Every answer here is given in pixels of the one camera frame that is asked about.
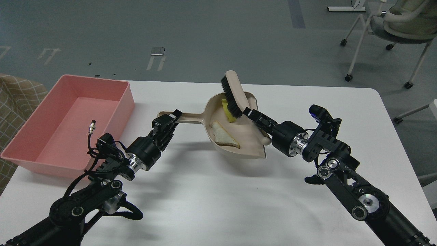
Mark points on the beige brush black bristles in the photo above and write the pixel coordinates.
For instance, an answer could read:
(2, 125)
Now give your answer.
(238, 102)

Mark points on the beige checked cloth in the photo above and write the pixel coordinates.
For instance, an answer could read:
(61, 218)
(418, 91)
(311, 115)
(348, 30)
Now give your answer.
(19, 98)

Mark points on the white furniture base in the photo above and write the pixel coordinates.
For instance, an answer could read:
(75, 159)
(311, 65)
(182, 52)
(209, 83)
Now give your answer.
(346, 9)

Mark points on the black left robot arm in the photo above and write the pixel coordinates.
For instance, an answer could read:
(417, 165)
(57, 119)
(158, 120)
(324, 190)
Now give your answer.
(97, 192)

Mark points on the white office chair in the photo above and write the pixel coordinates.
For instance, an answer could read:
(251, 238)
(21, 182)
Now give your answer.
(406, 22)

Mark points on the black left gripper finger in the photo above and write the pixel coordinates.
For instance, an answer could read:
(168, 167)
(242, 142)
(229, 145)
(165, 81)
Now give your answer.
(175, 116)
(163, 126)

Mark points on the yellow sponge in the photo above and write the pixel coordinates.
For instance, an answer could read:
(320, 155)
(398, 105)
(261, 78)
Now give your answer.
(228, 114)

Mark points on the metal floor plate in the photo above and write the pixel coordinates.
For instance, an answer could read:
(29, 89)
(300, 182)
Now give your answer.
(157, 51)

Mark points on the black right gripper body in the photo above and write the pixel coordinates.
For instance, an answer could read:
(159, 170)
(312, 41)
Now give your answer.
(289, 138)

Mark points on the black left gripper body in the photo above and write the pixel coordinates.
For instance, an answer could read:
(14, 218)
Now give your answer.
(145, 151)

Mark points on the white bread slice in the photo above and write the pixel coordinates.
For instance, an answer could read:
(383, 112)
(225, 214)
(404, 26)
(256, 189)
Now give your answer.
(222, 137)

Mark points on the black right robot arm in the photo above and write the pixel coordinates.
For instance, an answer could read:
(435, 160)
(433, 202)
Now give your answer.
(363, 201)

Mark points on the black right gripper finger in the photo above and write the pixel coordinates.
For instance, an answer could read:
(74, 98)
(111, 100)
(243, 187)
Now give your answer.
(267, 128)
(258, 118)

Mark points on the pink plastic bin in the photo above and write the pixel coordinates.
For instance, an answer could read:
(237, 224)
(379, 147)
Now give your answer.
(54, 141)

